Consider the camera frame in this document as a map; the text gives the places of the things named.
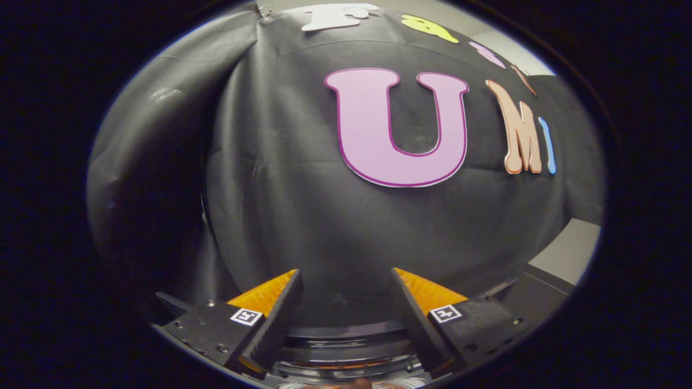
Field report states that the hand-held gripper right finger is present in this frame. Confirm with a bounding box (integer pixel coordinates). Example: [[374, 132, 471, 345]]
[[389, 267, 529, 379]]

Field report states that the black backdrop cloth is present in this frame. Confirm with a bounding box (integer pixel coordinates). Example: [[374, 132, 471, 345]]
[[86, 3, 605, 325]]

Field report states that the beige cabinet with grey top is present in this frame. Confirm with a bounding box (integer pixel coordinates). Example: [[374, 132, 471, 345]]
[[503, 218, 602, 325]]

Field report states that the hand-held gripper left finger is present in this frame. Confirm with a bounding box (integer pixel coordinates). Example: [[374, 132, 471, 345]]
[[153, 269, 304, 380]]

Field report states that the grey washing machine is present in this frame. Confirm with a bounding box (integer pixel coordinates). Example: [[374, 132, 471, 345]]
[[268, 321, 433, 388]]

